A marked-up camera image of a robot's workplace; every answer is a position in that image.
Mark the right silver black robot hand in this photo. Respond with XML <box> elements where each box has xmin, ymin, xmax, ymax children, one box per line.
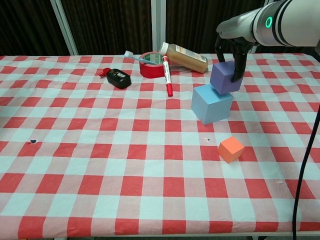
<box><xmin>214</xmin><ymin>9</ymin><xmax>260</xmax><ymax>83</ymax></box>

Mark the purple foam cube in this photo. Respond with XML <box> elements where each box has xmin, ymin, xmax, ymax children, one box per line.
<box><xmin>209</xmin><ymin>60</ymin><xmax>244</xmax><ymax>95</ymax></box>

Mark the small orange foam cube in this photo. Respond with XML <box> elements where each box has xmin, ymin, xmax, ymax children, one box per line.
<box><xmin>217</xmin><ymin>136</ymin><xmax>245</xmax><ymax>164</ymax></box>

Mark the brown juice bottle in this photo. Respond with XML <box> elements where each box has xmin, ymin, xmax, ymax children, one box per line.
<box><xmin>159</xmin><ymin>41</ymin><xmax>209</xmax><ymax>74</ymax></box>

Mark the red whiteboard marker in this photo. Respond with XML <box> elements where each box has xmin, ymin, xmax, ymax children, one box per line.
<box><xmin>161</xmin><ymin>55</ymin><xmax>174</xmax><ymax>98</ymax></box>

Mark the large blue foam cube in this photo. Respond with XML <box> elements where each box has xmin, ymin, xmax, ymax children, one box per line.
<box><xmin>191</xmin><ymin>83</ymin><xmax>234</xmax><ymax>126</ymax></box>

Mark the red tape roll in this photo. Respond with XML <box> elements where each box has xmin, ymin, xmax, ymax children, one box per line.
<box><xmin>138</xmin><ymin>51</ymin><xmax>166</xmax><ymax>79</ymax></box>

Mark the blue toothbrush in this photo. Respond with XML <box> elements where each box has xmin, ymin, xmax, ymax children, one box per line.
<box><xmin>124</xmin><ymin>50</ymin><xmax>151</xmax><ymax>65</ymax></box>

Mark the black bottle with red cap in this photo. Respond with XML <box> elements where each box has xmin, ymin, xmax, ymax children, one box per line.
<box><xmin>98</xmin><ymin>67</ymin><xmax>132</xmax><ymax>90</ymax></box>

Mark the red white checkered tablecloth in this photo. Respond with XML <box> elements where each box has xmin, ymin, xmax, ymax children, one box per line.
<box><xmin>0</xmin><ymin>52</ymin><xmax>320</xmax><ymax>240</ymax></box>

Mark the thick black hanging cable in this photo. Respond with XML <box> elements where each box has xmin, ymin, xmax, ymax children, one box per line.
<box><xmin>292</xmin><ymin>102</ymin><xmax>320</xmax><ymax>240</ymax></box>

